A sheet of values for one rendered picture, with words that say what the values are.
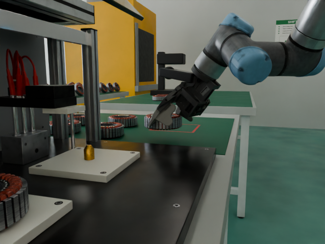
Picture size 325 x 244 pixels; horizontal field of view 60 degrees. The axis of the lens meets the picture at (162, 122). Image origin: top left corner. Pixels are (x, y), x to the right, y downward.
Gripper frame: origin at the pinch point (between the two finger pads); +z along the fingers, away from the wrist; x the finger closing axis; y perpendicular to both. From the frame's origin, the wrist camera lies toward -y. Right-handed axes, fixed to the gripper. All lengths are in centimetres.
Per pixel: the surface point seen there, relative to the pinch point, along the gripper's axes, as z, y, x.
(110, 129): 9.3, -8.0, -9.2
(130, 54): 100, -205, 224
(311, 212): 47, 66, 144
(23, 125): 1.3, -6.2, -38.5
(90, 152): -4.1, 7.4, -33.4
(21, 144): 1.7, -1.9, -40.7
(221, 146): -7.0, 17.6, 2.8
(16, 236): -12, 20, -54
